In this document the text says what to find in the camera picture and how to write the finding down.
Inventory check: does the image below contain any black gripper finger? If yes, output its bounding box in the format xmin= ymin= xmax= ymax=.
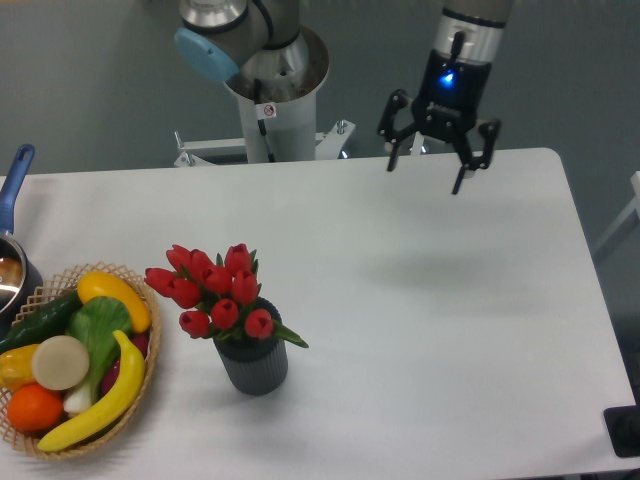
xmin=451 ymin=117 xmax=503 ymax=196
xmin=376 ymin=89 xmax=419 ymax=173

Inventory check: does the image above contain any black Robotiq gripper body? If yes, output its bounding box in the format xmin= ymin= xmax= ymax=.
xmin=411 ymin=49 xmax=492 ymax=144

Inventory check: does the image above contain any red tulip bouquet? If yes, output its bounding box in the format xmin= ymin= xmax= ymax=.
xmin=144 ymin=243 xmax=308 ymax=348

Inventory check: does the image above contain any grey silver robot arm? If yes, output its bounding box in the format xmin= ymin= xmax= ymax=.
xmin=174 ymin=1 xmax=512 ymax=185

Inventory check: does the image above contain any dark grey ribbed vase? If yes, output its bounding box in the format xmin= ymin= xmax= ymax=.
xmin=213 ymin=297 xmax=288 ymax=396

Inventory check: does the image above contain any black device at table edge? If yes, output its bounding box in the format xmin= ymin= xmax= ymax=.
xmin=603 ymin=405 xmax=639 ymax=458

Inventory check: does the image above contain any dark red vegetable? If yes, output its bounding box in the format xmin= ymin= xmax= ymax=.
xmin=100 ymin=332 xmax=149 ymax=397

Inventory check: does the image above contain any yellow squash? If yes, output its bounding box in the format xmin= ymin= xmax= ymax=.
xmin=77 ymin=270 xmax=151 ymax=334

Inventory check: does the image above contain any green bok choy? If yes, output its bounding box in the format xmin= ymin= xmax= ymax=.
xmin=64 ymin=296 xmax=132 ymax=417

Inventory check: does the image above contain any yellow banana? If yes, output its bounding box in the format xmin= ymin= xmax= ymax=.
xmin=37 ymin=330 xmax=145 ymax=453

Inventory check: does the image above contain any green cucumber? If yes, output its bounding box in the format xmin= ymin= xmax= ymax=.
xmin=1 ymin=290 xmax=83 ymax=353

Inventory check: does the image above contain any beige round disc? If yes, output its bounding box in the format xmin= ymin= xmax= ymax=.
xmin=31 ymin=335 xmax=90 ymax=391

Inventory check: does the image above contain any yellow bell pepper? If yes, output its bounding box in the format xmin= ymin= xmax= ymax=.
xmin=1 ymin=344 xmax=39 ymax=391

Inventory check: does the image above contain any orange fruit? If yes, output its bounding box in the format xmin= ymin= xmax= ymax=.
xmin=7 ymin=383 xmax=63 ymax=432

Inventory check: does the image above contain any woven wicker basket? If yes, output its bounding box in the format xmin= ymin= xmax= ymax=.
xmin=1 ymin=262 xmax=161 ymax=461

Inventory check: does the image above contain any white furniture frame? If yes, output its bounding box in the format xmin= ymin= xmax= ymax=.
xmin=592 ymin=171 xmax=639 ymax=263

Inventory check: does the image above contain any blue handled saucepan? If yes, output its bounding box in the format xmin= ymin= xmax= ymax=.
xmin=1 ymin=144 xmax=42 ymax=338

